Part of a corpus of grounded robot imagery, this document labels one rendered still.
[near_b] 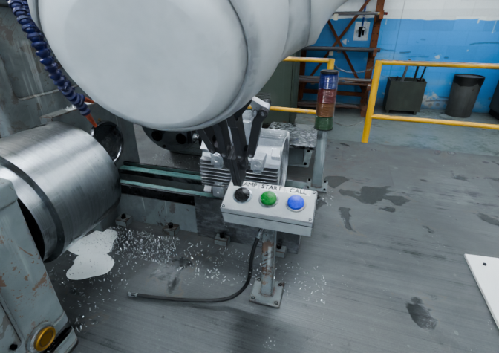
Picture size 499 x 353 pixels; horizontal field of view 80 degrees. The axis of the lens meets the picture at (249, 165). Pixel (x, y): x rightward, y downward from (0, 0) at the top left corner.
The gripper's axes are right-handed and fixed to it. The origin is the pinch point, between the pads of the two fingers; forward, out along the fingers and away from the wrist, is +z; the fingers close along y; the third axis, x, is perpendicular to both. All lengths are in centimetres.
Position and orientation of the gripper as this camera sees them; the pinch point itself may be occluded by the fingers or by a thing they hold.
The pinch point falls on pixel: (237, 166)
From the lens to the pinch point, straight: 49.9
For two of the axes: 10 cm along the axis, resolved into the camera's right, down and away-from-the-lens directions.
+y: -9.6, -1.2, 2.5
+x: -2.5, 7.4, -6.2
